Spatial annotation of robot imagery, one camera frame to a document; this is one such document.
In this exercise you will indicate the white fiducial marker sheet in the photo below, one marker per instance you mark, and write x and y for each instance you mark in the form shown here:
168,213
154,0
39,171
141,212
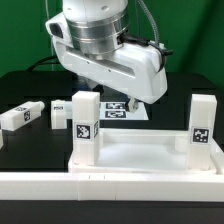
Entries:
106,111

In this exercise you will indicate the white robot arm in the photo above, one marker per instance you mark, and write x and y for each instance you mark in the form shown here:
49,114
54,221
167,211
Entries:
91,39

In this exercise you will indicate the white desk top tray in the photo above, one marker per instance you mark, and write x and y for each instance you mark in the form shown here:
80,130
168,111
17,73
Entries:
147,152

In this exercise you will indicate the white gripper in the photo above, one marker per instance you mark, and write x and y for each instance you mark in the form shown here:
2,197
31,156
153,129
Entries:
130,69

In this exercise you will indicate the white front fence bar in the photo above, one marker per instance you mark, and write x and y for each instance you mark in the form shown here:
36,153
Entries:
111,187

